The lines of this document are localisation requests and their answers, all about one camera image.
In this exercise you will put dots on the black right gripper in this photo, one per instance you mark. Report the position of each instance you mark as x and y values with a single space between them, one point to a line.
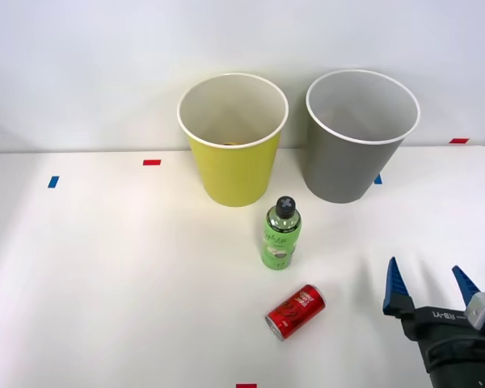
440 331

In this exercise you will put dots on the red drink can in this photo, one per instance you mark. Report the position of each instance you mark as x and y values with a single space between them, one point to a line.
295 311

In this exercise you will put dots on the grey plastic bin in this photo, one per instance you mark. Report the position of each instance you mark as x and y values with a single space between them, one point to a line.
343 169

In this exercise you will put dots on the green label plastic bottle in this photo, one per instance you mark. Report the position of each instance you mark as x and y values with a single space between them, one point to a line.
281 242

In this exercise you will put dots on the yellow-green plastic bin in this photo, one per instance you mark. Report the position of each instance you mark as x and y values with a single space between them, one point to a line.
234 174

